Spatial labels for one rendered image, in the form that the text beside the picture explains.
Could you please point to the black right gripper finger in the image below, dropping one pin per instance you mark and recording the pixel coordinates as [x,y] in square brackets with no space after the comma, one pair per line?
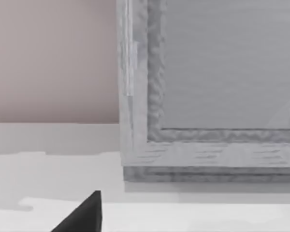
[87,215]

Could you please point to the grey cabinet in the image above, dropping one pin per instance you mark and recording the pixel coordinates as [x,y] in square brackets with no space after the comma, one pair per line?
[135,120]

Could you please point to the grey cabinet door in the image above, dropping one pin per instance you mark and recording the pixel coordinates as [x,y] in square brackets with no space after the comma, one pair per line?
[227,67]

